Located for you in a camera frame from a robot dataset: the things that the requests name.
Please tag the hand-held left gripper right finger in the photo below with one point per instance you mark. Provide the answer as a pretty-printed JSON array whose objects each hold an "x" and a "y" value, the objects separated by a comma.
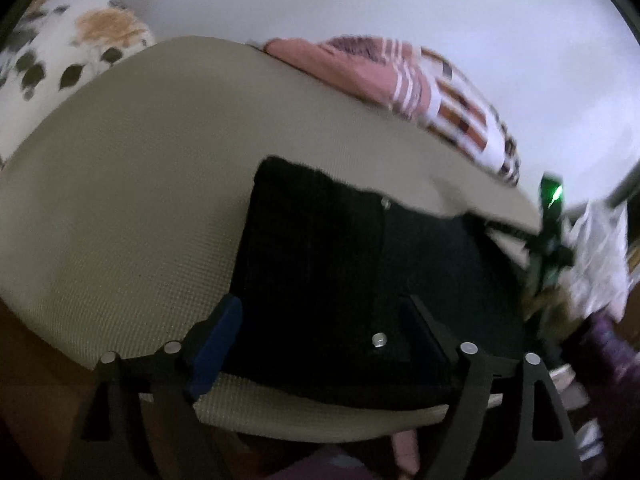
[{"x": 425, "y": 330}]

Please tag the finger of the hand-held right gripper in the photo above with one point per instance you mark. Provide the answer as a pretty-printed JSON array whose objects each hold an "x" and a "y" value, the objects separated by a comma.
[{"x": 510, "y": 230}]

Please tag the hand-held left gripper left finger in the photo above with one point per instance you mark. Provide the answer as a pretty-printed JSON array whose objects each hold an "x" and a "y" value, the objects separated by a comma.
[{"x": 215, "y": 350}]

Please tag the black pants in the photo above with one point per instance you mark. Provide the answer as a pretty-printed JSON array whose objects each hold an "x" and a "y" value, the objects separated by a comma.
[{"x": 310, "y": 260}]

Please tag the person's right forearm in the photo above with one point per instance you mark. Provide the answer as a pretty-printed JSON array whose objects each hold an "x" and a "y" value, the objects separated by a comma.
[{"x": 610, "y": 355}]

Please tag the white patterned plastic bag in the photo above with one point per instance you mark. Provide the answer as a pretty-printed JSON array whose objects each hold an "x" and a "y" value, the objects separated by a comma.
[{"x": 600, "y": 255}]

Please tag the beige mattress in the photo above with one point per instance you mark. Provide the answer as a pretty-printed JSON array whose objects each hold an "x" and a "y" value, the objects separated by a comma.
[{"x": 125, "y": 185}]

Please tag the pink striped pillow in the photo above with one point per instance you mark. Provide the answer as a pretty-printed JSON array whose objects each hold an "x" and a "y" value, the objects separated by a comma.
[{"x": 360, "y": 70}]

